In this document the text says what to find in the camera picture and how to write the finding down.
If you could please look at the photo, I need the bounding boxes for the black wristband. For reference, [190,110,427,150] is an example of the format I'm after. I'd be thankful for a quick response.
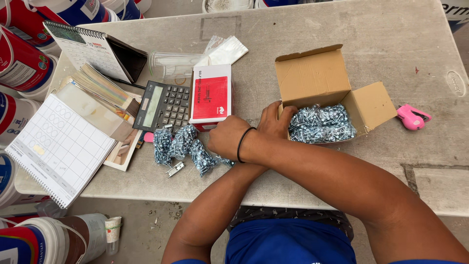
[237,126,257,164]

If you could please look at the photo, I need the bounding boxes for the red and white screw box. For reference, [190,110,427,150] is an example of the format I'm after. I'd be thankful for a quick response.
[188,64,234,132]

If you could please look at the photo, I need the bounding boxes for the colour swatch fan deck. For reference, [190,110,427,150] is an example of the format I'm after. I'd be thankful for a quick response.
[71,63,141,119]

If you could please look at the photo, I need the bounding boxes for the person's left hand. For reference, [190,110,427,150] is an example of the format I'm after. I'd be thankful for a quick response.
[256,101,298,140]

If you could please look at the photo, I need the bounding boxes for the dirty open white bucket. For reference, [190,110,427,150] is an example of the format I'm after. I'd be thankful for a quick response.
[202,0,255,14]

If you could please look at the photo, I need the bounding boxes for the white paint bucket black print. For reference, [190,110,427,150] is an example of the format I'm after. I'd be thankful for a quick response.
[441,0,469,34]

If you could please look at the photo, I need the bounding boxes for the bundle of white plastic bags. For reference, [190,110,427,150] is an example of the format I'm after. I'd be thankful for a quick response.
[194,35,249,67]

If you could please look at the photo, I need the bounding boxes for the red blue white paint bucket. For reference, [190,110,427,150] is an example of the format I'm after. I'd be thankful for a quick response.
[0,0,120,51]
[0,25,59,102]
[0,92,42,148]
[0,151,51,210]

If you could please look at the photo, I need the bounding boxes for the white spiral notebook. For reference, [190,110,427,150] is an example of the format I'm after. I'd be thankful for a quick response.
[4,93,117,210]

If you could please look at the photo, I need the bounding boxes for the pink handheld cutter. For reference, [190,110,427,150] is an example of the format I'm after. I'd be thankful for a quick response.
[396,104,432,131]

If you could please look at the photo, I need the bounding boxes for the white paper cup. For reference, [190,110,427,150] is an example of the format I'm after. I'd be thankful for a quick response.
[105,216,123,256]

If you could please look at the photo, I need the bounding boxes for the dark grey desk calculator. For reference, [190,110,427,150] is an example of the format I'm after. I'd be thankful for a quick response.
[132,80,191,135]

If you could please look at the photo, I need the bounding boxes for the printed brochure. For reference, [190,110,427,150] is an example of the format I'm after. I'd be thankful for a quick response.
[103,92,144,172]

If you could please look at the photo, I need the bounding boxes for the black pen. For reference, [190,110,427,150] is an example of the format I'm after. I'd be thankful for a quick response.
[106,75,147,90]

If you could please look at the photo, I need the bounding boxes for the brown and white paint bucket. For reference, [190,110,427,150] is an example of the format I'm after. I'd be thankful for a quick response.
[0,213,109,264]

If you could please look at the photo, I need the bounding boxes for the white spiral desk calendar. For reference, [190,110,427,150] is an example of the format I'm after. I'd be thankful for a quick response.
[43,20,148,84]

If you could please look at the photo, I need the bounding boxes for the person's right hand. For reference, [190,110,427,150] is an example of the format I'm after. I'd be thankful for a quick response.
[207,115,254,163]

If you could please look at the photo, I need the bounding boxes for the large clear bag of screws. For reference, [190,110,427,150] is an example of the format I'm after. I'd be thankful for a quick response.
[288,104,357,144]

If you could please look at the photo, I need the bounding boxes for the brown cardboard box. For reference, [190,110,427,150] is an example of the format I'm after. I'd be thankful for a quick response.
[275,44,398,146]

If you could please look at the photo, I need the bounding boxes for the person's blue shirt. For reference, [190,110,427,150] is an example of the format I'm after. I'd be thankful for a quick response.
[171,218,469,264]

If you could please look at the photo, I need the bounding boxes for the blue and white paint bucket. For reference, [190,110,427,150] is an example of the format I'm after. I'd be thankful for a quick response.
[256,0,316,9]
[100,0,152,21]

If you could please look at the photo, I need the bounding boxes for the small clear bag of screws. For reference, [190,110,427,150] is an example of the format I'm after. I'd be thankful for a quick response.
[169,124,199,161]
[153,128,173,166]
[188,139,218,178]
[214,155,236,169]

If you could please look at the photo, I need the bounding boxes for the person's dark patterned shorts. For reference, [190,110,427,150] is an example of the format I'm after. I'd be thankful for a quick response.
[227,205,354,241]

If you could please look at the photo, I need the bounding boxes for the crumpled clear plastic bag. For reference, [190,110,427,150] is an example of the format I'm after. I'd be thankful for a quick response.
[36,199,69,219]

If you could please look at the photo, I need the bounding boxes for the small metal hinge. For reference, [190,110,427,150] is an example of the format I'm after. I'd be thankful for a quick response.
[165,161,185,179]

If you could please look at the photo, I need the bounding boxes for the clear plastic cup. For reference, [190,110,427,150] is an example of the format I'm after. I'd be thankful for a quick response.
[148,51,212,81]

